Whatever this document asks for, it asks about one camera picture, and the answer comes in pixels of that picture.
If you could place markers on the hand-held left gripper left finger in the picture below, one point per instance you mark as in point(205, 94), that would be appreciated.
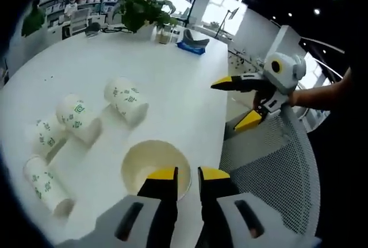
point(129, 225)

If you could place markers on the blue tissue pack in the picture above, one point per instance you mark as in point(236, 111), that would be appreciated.
point(191, 49)

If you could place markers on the white paper cup green print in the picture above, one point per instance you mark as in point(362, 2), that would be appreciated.
point(46, 186)
point(126, 102)
point(138, 161)
point(47, 138)
point(76, 118)

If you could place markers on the white office chair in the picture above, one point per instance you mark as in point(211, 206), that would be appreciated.
point(79, 20)

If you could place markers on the green potted plant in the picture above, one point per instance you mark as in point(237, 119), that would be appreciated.
point(141, 12)

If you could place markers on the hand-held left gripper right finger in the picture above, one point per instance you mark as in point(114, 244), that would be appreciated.
point(227, 225)

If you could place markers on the clear glass jar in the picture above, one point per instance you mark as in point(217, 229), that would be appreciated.
point(163, 36)
point(174, 35)

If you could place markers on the grey pouch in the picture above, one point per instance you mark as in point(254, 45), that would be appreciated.
point(92, 28)

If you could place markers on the storage shelving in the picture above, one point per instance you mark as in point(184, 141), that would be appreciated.
point(57, 6)

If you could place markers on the white plant pot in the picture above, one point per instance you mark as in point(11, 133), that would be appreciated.
point(146, 33)

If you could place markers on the grey mesh office chair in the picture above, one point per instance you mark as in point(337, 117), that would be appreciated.
point(273, 167)

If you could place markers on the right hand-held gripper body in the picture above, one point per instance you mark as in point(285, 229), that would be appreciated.
point(284, 72)

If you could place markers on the grey curved pillow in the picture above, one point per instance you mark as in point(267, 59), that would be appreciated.
point(195, 41)

